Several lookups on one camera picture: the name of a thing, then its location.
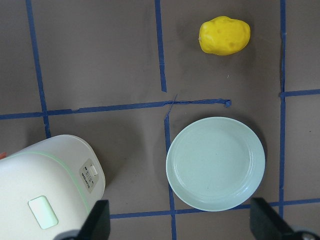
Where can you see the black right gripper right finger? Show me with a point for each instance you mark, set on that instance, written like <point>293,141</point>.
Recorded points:
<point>266,224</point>

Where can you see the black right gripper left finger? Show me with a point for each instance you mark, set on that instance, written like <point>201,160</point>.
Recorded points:
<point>97,226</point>

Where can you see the white rice cooker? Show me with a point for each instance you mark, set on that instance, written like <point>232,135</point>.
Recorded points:
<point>49,188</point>

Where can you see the pale green plate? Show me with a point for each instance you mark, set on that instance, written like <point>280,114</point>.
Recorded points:
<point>215,164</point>

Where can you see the small orange object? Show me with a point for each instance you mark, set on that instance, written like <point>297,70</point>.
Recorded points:
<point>3,155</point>

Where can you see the yellow toy potato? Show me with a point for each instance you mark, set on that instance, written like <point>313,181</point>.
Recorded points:
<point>224,36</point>

